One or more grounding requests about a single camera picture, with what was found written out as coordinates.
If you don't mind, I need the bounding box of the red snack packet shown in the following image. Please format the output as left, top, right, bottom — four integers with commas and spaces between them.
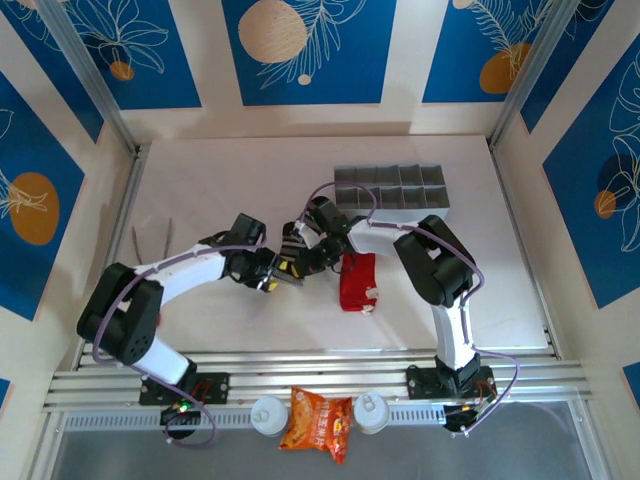
338, 252, 378, 316

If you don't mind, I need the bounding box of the grey compartment organizer box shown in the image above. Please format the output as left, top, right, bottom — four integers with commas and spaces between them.
333, 162, 451, 227

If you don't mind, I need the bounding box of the orange snack bag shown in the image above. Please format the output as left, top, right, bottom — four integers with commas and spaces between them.
278, 385, 354, 465

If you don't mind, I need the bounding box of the white pull-tab can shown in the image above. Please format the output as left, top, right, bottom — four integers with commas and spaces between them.
352, 392, 391, 436

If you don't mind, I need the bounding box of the black left controller board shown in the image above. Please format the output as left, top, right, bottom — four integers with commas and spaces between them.
159, 399, 199, 427

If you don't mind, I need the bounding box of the black controller board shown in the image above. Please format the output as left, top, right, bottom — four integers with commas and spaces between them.
159, 399, 199, 427
442, 402, 489, 440

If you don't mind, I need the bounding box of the black right controller board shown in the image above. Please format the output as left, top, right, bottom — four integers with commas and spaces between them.
442, 402, 489, 440

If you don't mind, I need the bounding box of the grey metal panel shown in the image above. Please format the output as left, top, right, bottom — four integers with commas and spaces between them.
49, 429, 594, 480

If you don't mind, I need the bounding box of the aluminium front rail beam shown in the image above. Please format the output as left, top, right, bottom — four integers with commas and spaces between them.
42, 349, 596, 414

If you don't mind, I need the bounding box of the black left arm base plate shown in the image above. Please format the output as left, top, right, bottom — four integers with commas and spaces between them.
138, 372, 231, 406

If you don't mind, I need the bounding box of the white slotted cable duct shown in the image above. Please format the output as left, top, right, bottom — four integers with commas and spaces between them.
63, 402, 447, 434

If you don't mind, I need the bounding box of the aluminium left side rail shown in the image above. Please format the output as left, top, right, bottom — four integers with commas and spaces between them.
74, 143, 151, 371

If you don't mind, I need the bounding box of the aluminium rail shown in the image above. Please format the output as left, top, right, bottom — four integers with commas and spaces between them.
487, 141, 562, 357
74, 143, 151, 371

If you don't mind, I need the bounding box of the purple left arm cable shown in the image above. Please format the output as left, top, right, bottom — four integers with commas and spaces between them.
91, 230, 271, 450

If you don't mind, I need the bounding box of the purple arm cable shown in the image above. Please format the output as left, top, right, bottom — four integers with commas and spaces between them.
91, 230, 271, 450
298, 180, 523, 440

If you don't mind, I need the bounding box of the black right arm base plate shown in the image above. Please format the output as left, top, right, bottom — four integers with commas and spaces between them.
405, 364, 496, 401

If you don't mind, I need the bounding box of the aluminium right side rail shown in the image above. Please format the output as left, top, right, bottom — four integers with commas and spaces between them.
487, 141, 562, 357

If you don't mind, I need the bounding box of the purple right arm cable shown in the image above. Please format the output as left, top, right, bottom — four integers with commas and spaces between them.
298, 180, 523, 440

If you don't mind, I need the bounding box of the aluminium left corner post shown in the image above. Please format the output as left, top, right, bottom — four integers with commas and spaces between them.
35, 0, 140, 155

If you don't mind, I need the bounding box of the aluminium corner post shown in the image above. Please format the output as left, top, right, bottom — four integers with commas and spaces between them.
488, 0, 587, 149
35, 0, 140, 155

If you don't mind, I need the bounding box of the aluminium right corner post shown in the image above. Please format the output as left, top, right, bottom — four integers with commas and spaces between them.
488, 0, 587, 149

